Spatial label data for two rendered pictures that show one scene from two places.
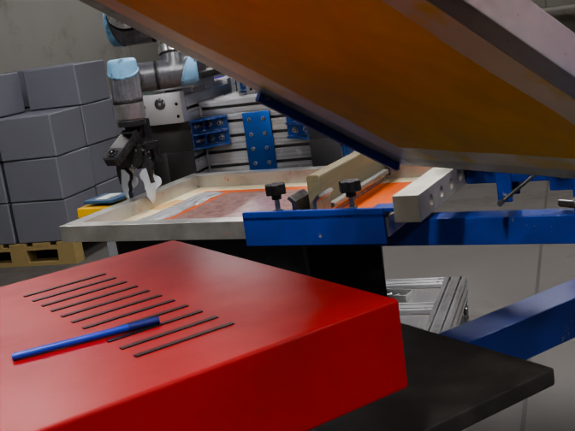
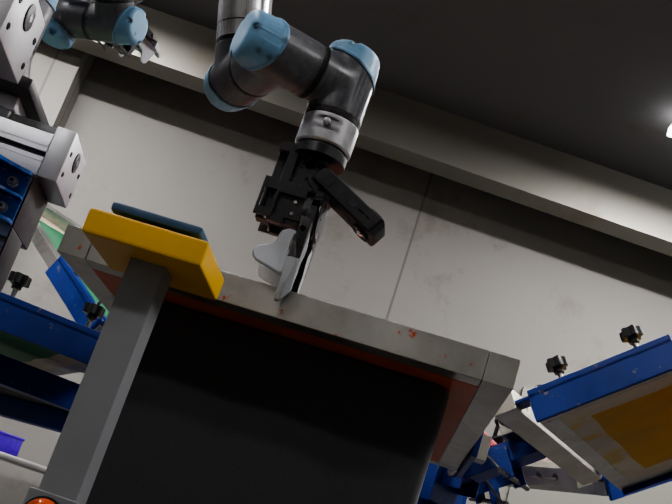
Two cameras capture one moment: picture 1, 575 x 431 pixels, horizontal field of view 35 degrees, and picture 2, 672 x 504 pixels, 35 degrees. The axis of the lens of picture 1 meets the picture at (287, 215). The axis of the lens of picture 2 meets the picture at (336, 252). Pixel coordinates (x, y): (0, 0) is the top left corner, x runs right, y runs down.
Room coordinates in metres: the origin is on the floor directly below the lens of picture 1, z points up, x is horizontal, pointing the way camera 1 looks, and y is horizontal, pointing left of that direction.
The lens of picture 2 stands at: (2.66, 1.57, 0.67)
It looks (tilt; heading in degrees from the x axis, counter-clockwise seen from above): 17 degrees up; 250
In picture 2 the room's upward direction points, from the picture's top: 19 degrees clockwise
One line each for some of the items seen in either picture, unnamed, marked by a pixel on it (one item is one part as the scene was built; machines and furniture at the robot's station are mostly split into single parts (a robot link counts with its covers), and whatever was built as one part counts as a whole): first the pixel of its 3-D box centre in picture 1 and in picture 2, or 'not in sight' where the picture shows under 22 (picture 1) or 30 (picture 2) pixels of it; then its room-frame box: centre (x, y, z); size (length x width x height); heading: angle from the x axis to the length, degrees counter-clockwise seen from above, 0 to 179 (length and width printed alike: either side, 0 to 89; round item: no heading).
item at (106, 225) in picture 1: (271, 198); (301, 372); (2.08, 0.03, 0.97); 0.79 x 0.58 x 0.04; 63
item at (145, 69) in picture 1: (134, 78); (273, 56); (2.38, 0.34, 1.28); 0.11 x 0.11 x 0.08; 4
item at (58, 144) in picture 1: (54, 156); not in sight; (6.58, 1.63, 0.64); 1.29 x 0.86 x 1.28; 161
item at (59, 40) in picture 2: not in sight; (69, 19); (2.60, -0.48, 1.56); 0.11 x 0.08 x 0.11; 137
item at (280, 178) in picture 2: (137, 143); (300, 193); (2.28, 0.35, 1.12); 0.09 x 0.08 x 0.12; 153
